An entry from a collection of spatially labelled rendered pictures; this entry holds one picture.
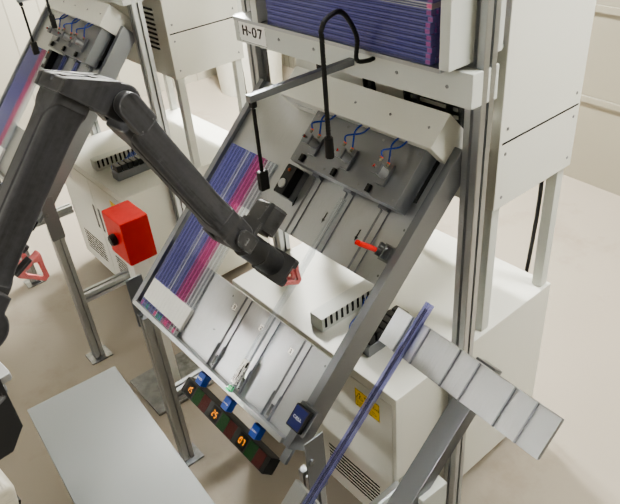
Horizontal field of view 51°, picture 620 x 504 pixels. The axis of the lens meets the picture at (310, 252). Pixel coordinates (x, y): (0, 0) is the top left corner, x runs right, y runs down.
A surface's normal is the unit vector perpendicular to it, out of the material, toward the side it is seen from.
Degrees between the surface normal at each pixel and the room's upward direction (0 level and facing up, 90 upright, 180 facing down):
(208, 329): 43
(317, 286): 0
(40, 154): 88
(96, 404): 0
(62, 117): 96
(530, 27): 90
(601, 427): 0
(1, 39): 90
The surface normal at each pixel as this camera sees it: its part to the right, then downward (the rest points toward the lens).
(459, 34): 0.64, 0.39
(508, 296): -0.08, -0.83
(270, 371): -0.58, -0.32
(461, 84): -0.76, 0.41
